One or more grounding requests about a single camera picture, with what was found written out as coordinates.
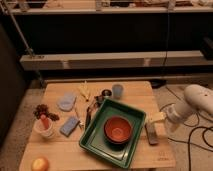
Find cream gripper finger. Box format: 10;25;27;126
149;112;166;123

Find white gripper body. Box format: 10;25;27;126
165;102;194;124

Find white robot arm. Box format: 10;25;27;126
147;84;213;124

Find green plastic tray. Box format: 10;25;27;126
79;99;146;169

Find orange bowl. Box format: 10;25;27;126
104;116;133;144

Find black scissors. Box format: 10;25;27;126
85;96;104;128

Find yellow banana toy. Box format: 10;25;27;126
78;81;90;101

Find blue sponge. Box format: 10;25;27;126
60;116;79;137

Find light blue cloth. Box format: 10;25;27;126
57;93;76;112

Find white cup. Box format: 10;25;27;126
33;119;54;138

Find dark grape bunch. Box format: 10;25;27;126
33;104;59;121

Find red apple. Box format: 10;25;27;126
31;157;49;171

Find metal stand pole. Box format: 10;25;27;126
2;0;44;59

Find black floor cables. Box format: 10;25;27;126
159;84;213;171

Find white shelf rail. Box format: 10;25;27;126
20;51;213;71

